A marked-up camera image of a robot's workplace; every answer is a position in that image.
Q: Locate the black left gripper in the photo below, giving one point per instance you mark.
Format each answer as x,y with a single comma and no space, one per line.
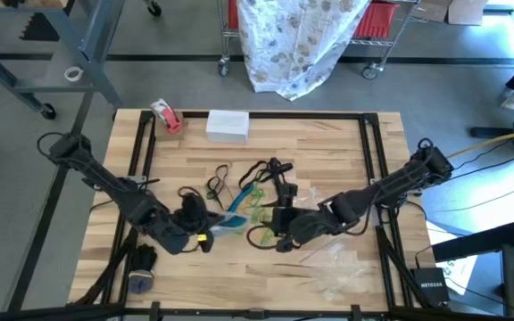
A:
194,214

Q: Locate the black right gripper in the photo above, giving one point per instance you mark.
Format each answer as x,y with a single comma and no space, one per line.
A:
301,225

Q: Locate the wide blue rubber band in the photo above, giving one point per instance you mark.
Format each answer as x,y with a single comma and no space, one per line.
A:
241,198
237,221

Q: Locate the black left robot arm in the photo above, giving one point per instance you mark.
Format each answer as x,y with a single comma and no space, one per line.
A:
118,191

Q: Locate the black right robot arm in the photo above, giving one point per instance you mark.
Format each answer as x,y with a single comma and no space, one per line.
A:
386,187

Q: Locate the green rubber band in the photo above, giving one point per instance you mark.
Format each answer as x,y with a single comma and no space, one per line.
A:
257,194

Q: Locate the black grey work glove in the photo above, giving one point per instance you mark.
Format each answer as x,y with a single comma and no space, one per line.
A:
143,260

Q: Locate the white cardboard box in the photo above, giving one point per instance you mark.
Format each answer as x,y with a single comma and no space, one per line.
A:
228,127

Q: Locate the red tape dispenser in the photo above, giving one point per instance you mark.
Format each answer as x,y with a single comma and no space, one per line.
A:
170,120

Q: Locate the white floral curtain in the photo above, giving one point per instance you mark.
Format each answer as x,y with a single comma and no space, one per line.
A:
292,44

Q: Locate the white paper sheet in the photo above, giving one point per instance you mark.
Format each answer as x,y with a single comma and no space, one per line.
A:
460,272

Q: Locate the black metal beam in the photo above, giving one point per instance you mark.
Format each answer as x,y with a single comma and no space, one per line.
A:
475,243

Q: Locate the red plastic bin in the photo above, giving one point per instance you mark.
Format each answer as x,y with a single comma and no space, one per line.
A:
375,20
233,13

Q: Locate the white tape roll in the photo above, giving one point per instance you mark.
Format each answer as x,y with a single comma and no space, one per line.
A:
66,74

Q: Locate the black stand foot bar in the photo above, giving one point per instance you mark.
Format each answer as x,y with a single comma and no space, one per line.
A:
502,10
491,132

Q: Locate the black jagged foam piece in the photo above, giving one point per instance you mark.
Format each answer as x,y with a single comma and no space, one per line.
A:
43,29

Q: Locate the brown cardboard box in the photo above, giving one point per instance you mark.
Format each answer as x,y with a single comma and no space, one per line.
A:
433,10
469,12

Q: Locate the black Netgear network switch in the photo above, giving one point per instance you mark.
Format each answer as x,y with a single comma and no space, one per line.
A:
431,285

